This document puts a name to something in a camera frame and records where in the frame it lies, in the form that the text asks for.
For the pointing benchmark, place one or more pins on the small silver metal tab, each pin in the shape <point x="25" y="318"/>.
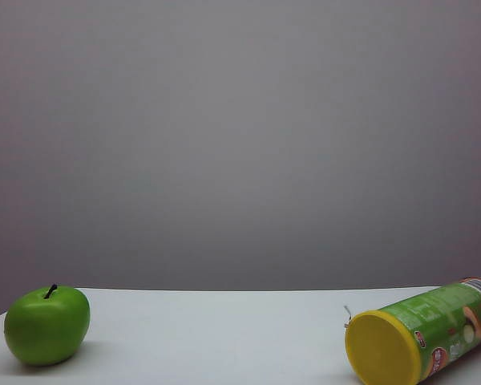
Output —
<point x="346" y="312"/>

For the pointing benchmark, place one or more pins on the green apple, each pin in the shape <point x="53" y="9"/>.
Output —
<point x="44" y="329"/>

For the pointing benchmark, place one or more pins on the green chips can yellow lid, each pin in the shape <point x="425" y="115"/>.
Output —
<point x="389" y="349"/>

